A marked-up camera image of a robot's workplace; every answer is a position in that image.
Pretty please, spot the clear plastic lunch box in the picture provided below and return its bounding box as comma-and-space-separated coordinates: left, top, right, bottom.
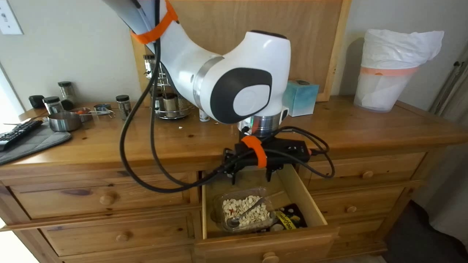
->
209, 186, 277, 234

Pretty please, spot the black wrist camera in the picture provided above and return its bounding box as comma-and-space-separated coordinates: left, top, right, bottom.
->
269, 138, 312, 166

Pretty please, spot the black lid spice jar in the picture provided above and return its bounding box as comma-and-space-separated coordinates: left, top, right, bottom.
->
160, 93, 179, 120
143, 53, 157, 78

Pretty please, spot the bin with white bag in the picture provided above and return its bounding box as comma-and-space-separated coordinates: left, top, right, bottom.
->
352, 28, 446, 115

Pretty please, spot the open wooden drawer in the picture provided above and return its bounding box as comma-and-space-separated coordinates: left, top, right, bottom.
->
193, 164, 340, 263

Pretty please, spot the wire spice rack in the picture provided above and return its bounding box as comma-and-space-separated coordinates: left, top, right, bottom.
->
141, 52, 193, 123

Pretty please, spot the dark capped glass jar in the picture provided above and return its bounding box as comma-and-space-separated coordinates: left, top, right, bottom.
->
27, 94, 46, 112

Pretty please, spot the black Smartfood popcorn bag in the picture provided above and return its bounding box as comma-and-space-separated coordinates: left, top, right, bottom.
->
269, 204, 310, 233

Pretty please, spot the orange forearm cable strap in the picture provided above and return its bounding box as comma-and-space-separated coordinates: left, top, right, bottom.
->
130, 0, 179, 47

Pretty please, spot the orange wrist cable strap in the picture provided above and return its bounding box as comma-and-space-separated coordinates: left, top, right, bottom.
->
239, 135, 269, 170

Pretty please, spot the wide glass jar black lid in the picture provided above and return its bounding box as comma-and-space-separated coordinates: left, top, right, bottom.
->
57, 81, 77, 112

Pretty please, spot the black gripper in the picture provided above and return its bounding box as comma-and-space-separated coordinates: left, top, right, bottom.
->
222, 141, 274, 186

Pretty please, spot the small cup with candies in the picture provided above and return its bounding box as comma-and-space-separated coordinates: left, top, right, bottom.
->
92, 103, 115, 118

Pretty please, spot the medium steel measuring cup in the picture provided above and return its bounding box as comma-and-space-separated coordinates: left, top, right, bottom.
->
74, 107, 95, 123

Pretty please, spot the wooden dresser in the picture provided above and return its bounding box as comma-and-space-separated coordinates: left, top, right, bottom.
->
0, 94, 468, 263

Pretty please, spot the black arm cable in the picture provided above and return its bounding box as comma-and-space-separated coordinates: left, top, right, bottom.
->
116, 0, 337, 195

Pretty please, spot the white light switch plate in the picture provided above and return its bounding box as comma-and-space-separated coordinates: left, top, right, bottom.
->
0, 0, 24, 37

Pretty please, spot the grey quilted pot holder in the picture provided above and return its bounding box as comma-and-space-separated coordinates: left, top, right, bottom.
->
0, 123, 73, 167

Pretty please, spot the black remote control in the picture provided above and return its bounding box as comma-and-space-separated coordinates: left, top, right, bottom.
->
0, 118, 43, 153

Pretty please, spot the teal tissue box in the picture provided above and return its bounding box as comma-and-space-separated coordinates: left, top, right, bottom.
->
282, 80, 321, 119

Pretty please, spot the wooden backboard panel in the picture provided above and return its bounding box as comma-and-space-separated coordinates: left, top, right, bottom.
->
130, 0, 353, 103

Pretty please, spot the closed wooden drawer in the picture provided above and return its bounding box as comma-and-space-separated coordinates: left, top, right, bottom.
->
301, 151, 427, 191
40, 214, 197, 258
7, 170, 200, 223
311, 186, 408, 223

